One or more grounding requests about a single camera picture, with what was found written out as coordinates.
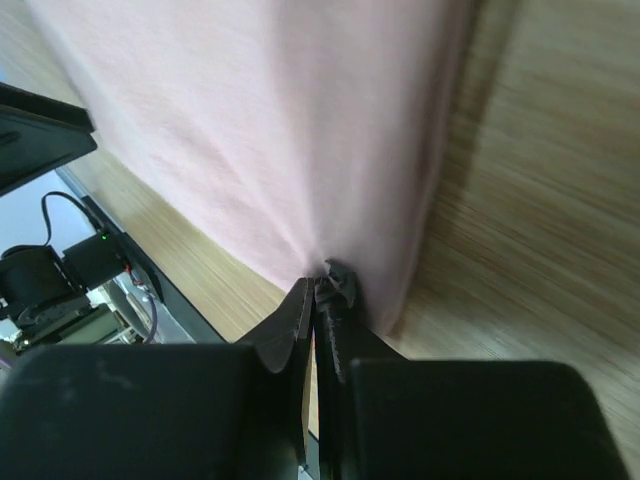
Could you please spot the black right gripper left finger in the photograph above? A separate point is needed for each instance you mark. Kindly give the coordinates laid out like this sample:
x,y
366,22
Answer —
x,y
165,411

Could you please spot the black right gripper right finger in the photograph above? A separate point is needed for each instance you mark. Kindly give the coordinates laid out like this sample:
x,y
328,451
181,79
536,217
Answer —
x,y
383,416

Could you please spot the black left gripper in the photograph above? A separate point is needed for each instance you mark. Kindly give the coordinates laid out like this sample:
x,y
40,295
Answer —
x,y
39,134

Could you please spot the dusty pink t shirt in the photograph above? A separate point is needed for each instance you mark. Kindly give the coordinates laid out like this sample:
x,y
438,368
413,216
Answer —
x,y
290,132

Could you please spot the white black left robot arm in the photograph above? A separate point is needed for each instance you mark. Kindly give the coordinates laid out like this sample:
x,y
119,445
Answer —
x,y
42,290

